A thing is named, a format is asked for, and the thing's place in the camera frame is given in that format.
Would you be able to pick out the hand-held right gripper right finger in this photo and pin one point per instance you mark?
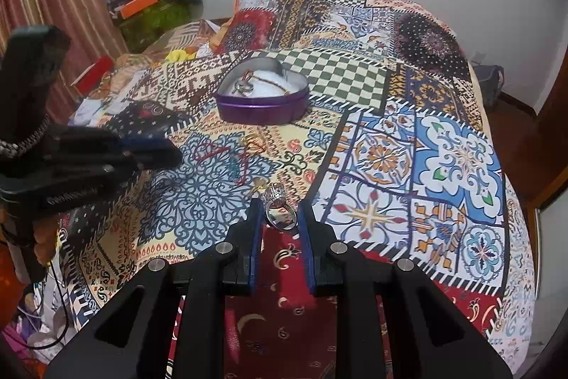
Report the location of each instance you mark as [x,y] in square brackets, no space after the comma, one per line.
[305,234]

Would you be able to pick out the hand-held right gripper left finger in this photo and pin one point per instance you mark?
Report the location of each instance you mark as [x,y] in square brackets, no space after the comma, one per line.
[256,228]

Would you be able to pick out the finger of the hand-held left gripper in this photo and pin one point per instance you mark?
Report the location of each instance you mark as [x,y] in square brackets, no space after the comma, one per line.
[151,151]
[122,174]

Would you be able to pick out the purple heart-shaped tin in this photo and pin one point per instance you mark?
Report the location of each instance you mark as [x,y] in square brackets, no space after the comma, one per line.
[262,106]

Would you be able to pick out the person's left hand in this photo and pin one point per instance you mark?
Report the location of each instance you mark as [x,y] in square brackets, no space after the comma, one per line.
[46,243]

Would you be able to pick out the small gold earring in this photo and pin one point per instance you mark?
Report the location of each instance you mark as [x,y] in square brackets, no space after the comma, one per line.
[258,184]

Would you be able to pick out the red flat box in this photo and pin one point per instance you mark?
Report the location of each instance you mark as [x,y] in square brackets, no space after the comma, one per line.
[93,70]

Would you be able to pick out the yellow cloth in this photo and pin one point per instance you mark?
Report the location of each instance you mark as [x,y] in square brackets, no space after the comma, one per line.
[179,55]

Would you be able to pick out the patchwork printed blanket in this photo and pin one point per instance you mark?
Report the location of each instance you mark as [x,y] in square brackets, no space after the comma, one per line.
[377,148]

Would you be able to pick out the green plastic bag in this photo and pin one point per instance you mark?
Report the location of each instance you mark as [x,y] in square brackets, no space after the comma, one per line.
[153,21]

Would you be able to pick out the orange box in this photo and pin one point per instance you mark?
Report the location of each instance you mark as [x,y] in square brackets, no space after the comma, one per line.
[140,4]

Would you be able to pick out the grey-blue bag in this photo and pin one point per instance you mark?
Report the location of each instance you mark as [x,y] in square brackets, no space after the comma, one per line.
[490,83]

